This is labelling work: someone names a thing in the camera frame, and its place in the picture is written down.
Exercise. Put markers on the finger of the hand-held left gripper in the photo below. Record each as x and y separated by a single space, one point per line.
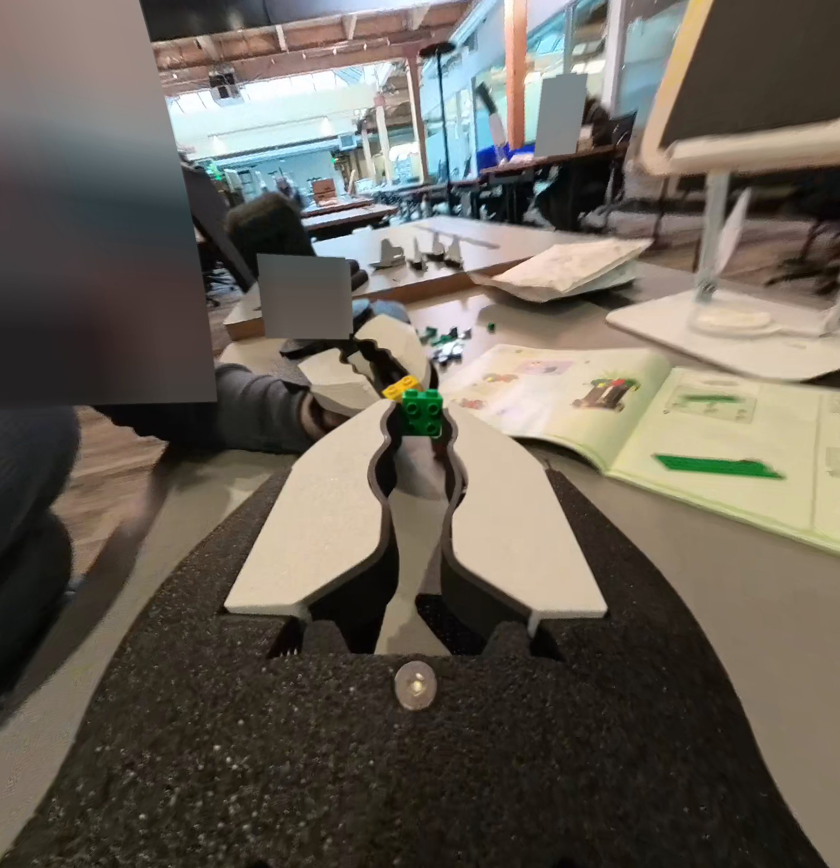
338 386
410 352

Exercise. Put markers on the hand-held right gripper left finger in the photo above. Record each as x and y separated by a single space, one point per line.
311 522

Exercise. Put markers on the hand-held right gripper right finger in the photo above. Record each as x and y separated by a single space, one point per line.
522 536

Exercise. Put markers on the yellow toy brick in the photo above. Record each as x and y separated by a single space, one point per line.
399 388

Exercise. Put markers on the person's left forearm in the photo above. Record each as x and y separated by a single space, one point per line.
264 407

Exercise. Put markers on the grey desk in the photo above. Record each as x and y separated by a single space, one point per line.
664 610

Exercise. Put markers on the person's left hand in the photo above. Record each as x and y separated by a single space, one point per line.
322 415

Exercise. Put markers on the pile of small toy bricks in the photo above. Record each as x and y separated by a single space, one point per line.
444 344

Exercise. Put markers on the grey wedge-shaped part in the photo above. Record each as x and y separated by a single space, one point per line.
454 251
435 245
387 254
417 256

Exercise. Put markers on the black office chair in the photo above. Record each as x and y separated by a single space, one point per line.
267 227

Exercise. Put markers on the wooden-edged table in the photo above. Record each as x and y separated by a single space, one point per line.
508 243

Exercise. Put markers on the dark slanted panel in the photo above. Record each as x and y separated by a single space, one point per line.
213 217

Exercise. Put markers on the crumpled paper bag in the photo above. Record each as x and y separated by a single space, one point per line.
569 268

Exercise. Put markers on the open instruction booklet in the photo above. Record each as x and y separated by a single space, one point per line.
698 434

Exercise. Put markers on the long dark table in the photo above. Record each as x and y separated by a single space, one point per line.
528 173

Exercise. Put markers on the person's leg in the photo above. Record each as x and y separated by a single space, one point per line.
20 529

